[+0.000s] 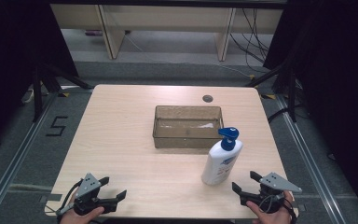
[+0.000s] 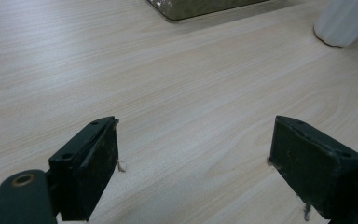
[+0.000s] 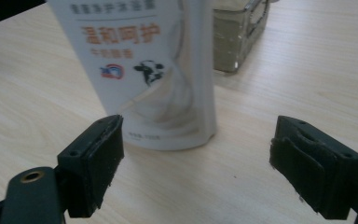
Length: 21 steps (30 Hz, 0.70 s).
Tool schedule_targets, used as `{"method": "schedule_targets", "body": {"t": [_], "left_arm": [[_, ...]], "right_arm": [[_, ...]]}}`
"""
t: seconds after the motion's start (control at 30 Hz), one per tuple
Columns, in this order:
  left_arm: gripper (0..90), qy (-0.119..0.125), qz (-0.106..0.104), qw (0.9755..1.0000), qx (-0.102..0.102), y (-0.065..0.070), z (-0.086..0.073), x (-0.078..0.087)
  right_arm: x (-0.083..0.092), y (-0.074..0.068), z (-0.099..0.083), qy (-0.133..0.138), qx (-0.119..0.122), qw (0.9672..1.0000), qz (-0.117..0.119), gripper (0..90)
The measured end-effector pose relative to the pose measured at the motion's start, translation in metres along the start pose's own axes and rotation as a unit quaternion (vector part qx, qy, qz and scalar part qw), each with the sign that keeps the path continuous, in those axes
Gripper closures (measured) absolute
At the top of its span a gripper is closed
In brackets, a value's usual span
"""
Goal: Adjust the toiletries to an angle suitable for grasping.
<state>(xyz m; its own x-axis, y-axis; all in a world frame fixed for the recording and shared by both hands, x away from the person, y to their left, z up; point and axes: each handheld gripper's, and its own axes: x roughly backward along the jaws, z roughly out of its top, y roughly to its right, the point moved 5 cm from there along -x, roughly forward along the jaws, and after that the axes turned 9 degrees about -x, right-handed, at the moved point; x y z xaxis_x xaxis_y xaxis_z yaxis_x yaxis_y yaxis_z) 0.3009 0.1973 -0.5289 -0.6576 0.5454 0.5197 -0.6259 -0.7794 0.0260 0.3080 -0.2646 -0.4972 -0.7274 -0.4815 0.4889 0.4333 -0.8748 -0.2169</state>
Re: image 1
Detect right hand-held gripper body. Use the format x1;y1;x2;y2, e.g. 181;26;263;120
239;172;303;215

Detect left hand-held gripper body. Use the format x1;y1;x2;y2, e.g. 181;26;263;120
73;172;119;217

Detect white pump bottle blue cap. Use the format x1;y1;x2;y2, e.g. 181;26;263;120
200;126;244;187

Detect clear brown plastic box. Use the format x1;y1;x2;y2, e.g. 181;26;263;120
152;105;225;150

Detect person's right hand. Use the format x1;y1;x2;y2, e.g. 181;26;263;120
245;189;295;224

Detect person's left hand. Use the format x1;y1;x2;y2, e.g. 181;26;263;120
59;205;105;224

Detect black metal stand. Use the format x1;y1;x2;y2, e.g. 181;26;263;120
244;61;300;124
32;61;95;123

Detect black curtain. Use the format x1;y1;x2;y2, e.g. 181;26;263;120
0;0;79;157
262;0;358;218

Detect beige wooden desk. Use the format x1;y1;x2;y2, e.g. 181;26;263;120
49;3;284;63

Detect grey cable of right gripper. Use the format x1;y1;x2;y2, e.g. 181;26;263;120
258;193;285;213

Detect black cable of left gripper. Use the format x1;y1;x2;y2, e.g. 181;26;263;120
55;178;85;217

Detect black wrist strap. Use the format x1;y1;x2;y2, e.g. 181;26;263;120
281;197;298;224

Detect metal floor rail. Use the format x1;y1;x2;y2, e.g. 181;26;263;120
274;93;349;224
0;91;61;224

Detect thick black floor cable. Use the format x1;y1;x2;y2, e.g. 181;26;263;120
267;105;294;124

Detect grey floor cable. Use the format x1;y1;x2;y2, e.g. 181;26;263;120
0;182;56;192

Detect white coiled cable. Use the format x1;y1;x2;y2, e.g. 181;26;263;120
21;88;35;105

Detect bundle of black cables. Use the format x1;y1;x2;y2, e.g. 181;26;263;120
228;7;272;75

